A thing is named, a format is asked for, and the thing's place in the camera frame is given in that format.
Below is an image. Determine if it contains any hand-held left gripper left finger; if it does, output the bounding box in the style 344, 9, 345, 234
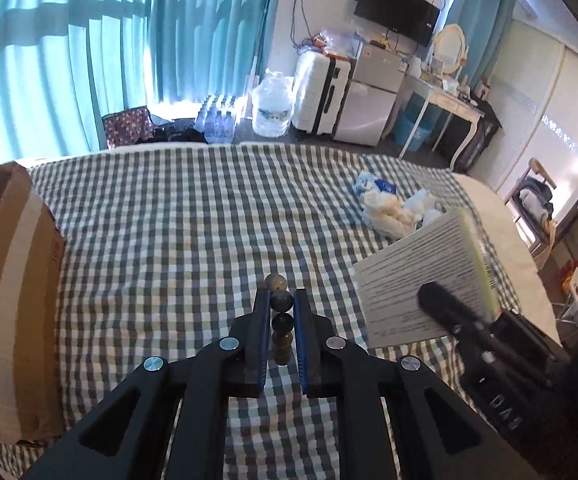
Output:
19, 287, 272, 480

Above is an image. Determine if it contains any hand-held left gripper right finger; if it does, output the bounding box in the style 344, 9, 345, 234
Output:
293, 288, 544, 480

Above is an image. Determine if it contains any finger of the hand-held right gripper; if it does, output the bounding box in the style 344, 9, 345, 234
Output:
417, 281, 500, 347

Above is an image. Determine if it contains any dark bead bracelet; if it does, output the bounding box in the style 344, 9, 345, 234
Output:
264, 273, 296, 367

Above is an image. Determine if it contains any green and white medicine box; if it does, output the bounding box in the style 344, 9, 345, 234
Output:
353, 210, 498, 350

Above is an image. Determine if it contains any brown cardboard box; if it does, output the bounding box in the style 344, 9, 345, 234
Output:
0, 162, 67, 445

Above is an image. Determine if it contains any clear plastic bag of items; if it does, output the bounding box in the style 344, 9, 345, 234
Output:
361, 187, 444, 238

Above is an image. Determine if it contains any wooden chair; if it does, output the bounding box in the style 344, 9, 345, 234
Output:
504, 157, 560, 261

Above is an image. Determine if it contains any dark patterned suitcase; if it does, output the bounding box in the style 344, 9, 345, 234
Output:
439, 102, 502, 173

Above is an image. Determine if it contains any blue bin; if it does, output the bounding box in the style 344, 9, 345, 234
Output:
394, 94, 442, 152

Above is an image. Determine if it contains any white dressing table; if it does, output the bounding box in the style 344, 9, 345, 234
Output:
399, 67, 484, 158

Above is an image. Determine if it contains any silver mini fridge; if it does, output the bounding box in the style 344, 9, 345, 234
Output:
332, 47, 406, 147

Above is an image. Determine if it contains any pack of water bottles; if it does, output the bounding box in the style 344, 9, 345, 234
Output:
194, 95, 245, 144

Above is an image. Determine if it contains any black clothes pile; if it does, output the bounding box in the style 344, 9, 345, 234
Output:
151, 117, 207, 144

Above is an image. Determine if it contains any large clear water jug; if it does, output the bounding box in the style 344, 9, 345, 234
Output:
251, 69, 296, 138

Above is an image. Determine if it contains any patterned fabric bag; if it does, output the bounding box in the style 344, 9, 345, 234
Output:
102, 106, 155, 149

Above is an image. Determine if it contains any white suitcase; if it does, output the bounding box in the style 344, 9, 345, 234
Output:
290, 50, 354, 137

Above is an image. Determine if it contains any white oval mirror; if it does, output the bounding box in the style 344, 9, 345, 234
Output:
431, 23, 470, 78

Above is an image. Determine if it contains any light teal window curtain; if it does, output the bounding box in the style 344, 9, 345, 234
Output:
0, 0, 157, 171

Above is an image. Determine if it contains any teal wall curtain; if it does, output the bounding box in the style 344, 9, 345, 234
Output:
444, 0, 520, 91

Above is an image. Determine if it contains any black wall television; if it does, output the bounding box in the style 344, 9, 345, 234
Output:
354, 0, 441, 47

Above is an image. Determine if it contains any black wall cable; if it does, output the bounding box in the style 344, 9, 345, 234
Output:
291, 0, 315, 52

